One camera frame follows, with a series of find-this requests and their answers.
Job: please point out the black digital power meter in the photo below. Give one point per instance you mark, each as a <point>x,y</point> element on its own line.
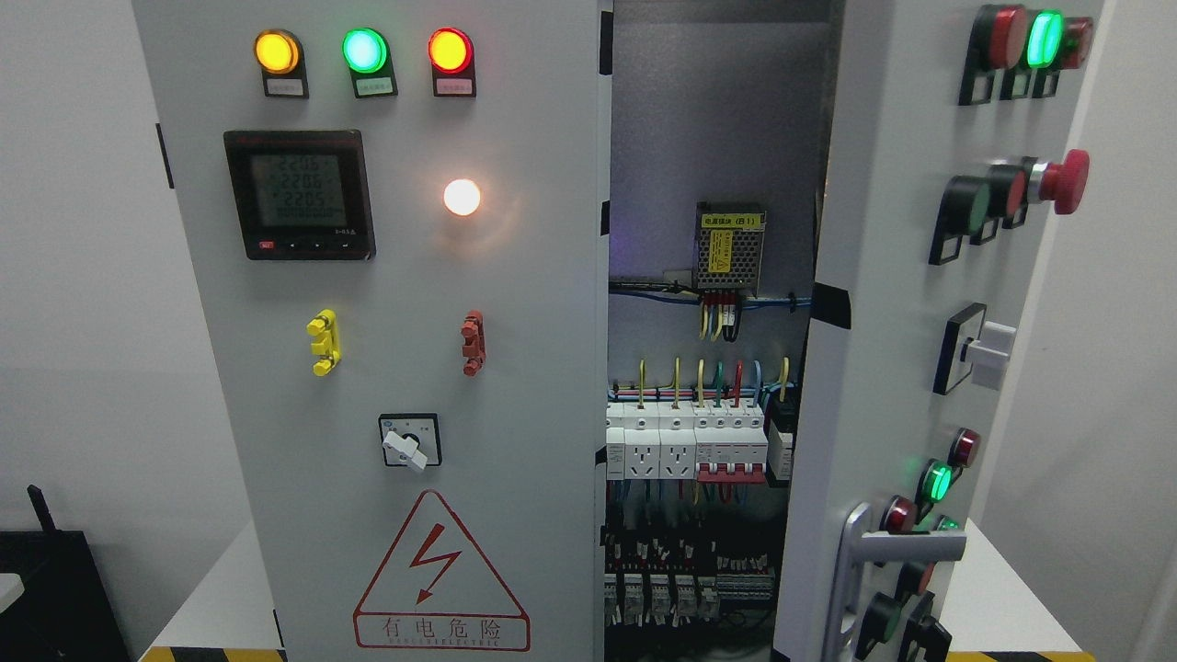
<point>301,195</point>

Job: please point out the yellow indicator light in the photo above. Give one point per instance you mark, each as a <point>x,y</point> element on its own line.
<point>277,51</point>

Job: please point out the grey door handle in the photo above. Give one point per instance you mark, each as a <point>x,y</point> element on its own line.
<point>861,615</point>

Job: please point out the white rotary switch right door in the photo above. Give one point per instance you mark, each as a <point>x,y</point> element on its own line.
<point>973,347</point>

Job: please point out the black white surge protector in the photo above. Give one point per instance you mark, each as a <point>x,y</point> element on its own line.
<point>782,425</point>

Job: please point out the green indicator light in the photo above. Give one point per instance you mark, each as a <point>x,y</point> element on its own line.
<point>365,50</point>

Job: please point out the white glowing indicator light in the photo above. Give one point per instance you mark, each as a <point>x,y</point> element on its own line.
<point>462,197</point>

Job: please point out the metal mesh power supply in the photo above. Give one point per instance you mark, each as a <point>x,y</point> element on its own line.
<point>728,246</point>

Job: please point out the red emergency stop button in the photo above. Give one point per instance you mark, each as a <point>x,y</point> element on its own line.
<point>1062,183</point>

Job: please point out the red indicator light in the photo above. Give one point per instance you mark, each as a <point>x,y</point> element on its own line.
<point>450,51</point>

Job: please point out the white rotary selector switch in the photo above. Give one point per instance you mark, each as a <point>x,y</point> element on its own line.
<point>410,440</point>

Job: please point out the red terminal post block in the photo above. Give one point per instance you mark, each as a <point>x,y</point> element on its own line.
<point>474,343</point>

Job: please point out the white socket breaker row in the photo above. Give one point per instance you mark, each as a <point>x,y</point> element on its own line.
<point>721,444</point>

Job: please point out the yellow terminal post block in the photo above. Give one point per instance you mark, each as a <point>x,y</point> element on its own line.
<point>324,332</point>

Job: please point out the black box at left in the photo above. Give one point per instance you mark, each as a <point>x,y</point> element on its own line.
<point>62,612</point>

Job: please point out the grey cabinet door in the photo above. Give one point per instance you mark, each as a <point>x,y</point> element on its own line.
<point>924,211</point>
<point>527,121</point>

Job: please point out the red electric warning sticker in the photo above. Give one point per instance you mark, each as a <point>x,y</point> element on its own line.
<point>436,589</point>

